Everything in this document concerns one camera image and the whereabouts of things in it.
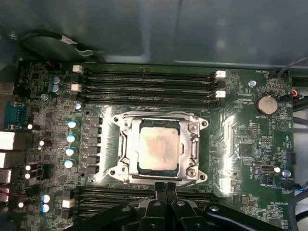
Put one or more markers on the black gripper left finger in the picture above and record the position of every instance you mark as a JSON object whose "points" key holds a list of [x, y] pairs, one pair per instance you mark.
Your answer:
{"points": [[156, 216]]}

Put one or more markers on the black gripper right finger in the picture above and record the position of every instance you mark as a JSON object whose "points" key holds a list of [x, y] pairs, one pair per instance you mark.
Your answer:
{"points": [[183, 216]]}

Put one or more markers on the silver square CPU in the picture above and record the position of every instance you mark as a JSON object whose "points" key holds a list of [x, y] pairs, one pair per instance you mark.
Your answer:
{"points": [[158, 149]]}

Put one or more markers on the metal socket cover frame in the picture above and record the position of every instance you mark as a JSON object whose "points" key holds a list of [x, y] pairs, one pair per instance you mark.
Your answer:
{"points": [[134, 131]]}

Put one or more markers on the black RAM slot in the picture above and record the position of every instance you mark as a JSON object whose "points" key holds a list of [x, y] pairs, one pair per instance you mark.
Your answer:
{"points": [[144, 91], [144, 100], [144, 81], [144, 73], [108, 201], [108, 195], [108, 189], [91, 209]]}

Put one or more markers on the metal CPU socket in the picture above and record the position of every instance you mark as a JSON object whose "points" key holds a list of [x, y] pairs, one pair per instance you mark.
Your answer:
{"points": [[118, 173]]}

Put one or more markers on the silver electrolytic capacitor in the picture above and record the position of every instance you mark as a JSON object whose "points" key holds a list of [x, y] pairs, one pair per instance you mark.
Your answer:
{"points": [[77, 105], [285, 172], [45, 198], [73, 124], [44, 208], [68, 163], [56, 88], [71, 138], [69, 151], [55, 80]]}

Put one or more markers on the green motherboard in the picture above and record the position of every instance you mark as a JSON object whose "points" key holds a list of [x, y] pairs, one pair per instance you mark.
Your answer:
{"points": [[240, 115]]}

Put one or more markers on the round coin battery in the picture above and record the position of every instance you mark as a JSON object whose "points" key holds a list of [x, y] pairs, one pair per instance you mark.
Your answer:
{"points": [[266, 105]]}

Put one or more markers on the silver board screw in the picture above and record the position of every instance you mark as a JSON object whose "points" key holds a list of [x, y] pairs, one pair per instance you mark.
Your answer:
{"points": [[252, 83]]}

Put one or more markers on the metal rear port block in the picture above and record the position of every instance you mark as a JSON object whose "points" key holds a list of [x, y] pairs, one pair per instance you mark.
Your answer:
{"points": [[14, 140]]}

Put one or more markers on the blue serial port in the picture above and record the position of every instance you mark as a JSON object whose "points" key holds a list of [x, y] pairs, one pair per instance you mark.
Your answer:
{"points": [[15, 114]]}

